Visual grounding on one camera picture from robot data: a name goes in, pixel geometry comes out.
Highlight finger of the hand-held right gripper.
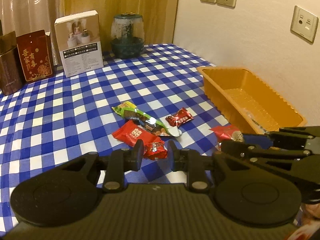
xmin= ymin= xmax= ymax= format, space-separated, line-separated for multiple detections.
xmin=244 ymin=126 xmax=320 ymax=143
xmin=220 ymin=141 xmax=313 ymax=181

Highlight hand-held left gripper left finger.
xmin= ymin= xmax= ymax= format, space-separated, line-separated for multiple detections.
xmin=53 ymin=139 xmax=145 ymax=193

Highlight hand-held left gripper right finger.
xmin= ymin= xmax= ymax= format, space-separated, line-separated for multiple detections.
xmin=167 ymin=140 xmax=266 ymax=193

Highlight small red snack packet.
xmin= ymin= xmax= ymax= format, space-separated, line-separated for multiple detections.
xmin=144 ymin=141 xmax=168 ymax=160

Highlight large red snack packet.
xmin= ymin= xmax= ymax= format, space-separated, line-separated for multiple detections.
xmin=112 ymin=120 xmax=160 ymax=147

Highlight red gold snack packet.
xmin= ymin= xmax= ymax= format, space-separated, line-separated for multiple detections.
xmin=209 ymin=125 xmax=244 ymax=143

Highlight dark red candy packet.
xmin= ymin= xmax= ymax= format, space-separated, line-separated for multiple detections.
xmin=165 ymin=107 xmax=194 ymax=127

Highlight long green snack packet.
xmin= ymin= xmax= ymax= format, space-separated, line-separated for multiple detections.
xmin=112 ymin=101 xmax=183 ymax=137

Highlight orange plastic tray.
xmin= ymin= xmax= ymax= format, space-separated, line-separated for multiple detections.
xmin=196 ymin=67 xmax=307 ymax=134

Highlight blue white checkered tablecloth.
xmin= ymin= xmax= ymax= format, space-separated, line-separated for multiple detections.
xmin=0 ymin=44 xmax=300 ymax=230

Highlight green glass jar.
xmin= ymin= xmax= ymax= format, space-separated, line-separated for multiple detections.
xmin=111 ymin=12 xmax=145 ymax=59

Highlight white product box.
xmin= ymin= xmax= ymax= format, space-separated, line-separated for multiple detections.
xmin=54 ymin=10 xmax=104 ymax=78

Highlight red gold paper box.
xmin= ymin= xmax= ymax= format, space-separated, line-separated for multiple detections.
xmin=16 ymin=29 xmax=54 ymax=82

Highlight brown metal tin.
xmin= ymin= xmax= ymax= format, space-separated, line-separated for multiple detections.
xmin=0 ymin=31 xmax=20 ymax=96

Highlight sheer curtain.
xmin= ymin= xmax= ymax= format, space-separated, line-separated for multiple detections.
xmin=0 ymin=0 xmax=65 ymax=38

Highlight beige wall data socket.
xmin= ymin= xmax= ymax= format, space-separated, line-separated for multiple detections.
xmin=290 ymin=5 xmax=319 ymax=43

